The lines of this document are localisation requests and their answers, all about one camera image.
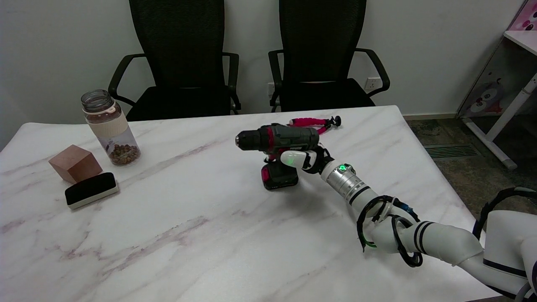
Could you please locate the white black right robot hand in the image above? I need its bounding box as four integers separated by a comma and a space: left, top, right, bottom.
280, 145, 336, 175

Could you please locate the green red power screwdriver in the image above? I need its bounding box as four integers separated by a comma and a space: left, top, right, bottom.
235, 123, 321, 192

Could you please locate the pink black flexible tripod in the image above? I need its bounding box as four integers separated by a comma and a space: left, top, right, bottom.
287, 116, 341, 135

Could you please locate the black mesh office chair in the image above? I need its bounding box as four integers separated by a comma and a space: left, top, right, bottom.
108, 0, 242, 122
268, 0, 391, 112

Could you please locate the dark floor vent grille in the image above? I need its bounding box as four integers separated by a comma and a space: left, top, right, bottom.
424, 144, 479, 159

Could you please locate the glass jar with brown beans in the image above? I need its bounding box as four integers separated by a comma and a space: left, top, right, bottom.
81, 89, 141, 166

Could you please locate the black white board eraser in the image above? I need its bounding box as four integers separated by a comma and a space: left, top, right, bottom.
65, 172, 120, 210

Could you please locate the white desk with slanted leg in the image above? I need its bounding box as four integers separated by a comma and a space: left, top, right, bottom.
461, 29, 537, 171

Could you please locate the brown wooden cube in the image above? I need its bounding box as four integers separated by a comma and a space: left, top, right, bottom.
48, 144, 103, 184

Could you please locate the pink picture board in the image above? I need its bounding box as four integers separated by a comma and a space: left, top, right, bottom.
508, 0, 537, 31

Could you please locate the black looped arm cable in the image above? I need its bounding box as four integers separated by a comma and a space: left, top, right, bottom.
356, 195, 424, 268

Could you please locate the black thick shoulder cable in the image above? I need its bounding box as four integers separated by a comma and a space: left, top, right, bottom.
472, 186, 537, 240

